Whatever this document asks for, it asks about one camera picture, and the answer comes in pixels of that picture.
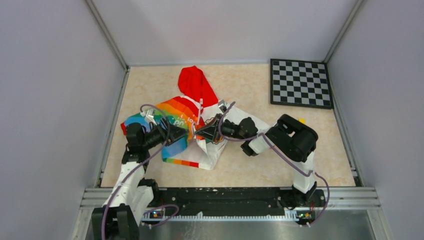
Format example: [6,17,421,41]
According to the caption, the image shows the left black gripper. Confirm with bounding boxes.
[141,116,189,149]

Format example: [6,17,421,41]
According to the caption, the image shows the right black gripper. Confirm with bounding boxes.
[195,113,247,143]

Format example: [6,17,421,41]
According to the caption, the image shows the rainbow white red hooded jacket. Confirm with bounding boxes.
[121,66,269,170]

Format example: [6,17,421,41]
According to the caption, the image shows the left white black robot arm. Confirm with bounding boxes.
[91,118,189,240]

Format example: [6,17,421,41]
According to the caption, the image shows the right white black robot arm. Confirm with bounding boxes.
[194,113,319,206]

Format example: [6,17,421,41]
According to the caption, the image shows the black white checkerboard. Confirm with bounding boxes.
[269,58,334,109]

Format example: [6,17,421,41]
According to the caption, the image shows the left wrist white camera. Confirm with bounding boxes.
[140,108,157,125]

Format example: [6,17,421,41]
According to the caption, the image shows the wrist white camera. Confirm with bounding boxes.
[140,108,157,125]
[217,100,227,113]

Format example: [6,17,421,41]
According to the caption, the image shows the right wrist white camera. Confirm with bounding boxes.
[217,100,227,113]

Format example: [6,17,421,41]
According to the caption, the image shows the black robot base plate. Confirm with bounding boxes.
[145,187,326,217]

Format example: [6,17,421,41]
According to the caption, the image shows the aluminium frame rail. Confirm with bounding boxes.
[72,180,393,240]

